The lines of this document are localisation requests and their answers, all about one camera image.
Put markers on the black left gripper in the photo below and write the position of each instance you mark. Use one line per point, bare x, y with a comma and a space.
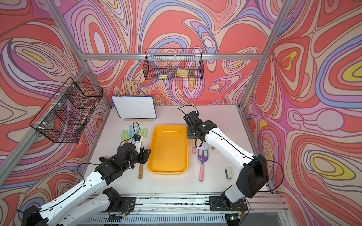
143, 155

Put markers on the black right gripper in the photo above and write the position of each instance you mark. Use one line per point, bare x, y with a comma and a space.
188, 135

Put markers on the green fork wooden handle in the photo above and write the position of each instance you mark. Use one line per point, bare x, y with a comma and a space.
143, 132

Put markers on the yellow plastic storage tray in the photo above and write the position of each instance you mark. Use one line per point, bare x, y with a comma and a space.
169, 150

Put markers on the light blue fork rake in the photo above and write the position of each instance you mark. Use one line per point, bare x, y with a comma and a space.
133, 130

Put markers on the purple rake pink handle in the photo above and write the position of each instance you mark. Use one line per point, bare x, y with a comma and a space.
194, 148
202, 157

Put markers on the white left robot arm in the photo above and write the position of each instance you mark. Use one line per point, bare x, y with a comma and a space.
92, 195

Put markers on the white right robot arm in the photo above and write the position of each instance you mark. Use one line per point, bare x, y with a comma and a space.
253, 172

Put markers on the wooden whiteboard stand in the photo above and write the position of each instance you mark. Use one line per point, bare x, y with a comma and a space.
139, 120

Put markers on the blue framed whiteboard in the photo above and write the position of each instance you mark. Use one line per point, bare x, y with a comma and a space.
135, 107

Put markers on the small white eraser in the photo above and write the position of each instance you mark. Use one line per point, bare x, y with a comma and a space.
228, 173

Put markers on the green circuit board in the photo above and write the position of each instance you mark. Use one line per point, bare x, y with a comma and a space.
115, 218

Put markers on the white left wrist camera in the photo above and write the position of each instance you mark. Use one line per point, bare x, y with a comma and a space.
137, 141

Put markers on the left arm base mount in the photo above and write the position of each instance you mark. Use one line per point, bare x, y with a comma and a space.
114, 202

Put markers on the black wire basket back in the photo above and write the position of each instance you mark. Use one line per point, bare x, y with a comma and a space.
169, 64

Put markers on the black wire basket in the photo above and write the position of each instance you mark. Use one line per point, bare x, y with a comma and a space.
169, 64
65, 116

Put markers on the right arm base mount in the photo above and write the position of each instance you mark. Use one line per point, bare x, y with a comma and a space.
220, 203

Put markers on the black wire basket left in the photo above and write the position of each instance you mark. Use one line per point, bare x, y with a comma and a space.
65, 116

